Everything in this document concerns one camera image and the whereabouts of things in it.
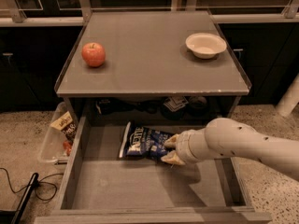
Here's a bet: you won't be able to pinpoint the black bar on floor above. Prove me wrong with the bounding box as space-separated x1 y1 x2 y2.
0 173 39 224

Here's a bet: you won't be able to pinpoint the white bowl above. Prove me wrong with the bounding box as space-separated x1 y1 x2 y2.
185 33 227 59

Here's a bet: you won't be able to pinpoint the clear plastic storage bin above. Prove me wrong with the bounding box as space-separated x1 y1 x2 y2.
37 102 74 165

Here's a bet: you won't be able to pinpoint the dark items inside cabinet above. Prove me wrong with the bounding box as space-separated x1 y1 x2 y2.
95 96 209 120

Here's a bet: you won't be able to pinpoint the brown snack bag in bin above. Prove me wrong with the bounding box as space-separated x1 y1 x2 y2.
50 111 77 141

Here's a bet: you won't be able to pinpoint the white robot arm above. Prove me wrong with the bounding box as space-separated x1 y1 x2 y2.
161 118 299 180

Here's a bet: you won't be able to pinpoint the black cable on floor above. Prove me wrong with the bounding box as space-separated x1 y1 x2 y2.
0 167 64 203

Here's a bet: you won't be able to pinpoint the blue Kettle chip bag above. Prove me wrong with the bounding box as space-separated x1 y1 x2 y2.
119 121 172 161

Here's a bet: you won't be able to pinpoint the open grey top drawer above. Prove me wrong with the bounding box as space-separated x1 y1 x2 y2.
35 117 271 224

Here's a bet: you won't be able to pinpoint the white railing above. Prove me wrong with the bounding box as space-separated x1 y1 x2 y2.
0 0 299 23

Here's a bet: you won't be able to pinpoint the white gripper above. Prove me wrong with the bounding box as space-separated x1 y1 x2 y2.
161 129 213 165

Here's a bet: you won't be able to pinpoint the red apple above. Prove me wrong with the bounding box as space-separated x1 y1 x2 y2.
81 43 106 67

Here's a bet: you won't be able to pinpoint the grey cabinet counter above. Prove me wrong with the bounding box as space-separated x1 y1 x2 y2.
54 10 252 127

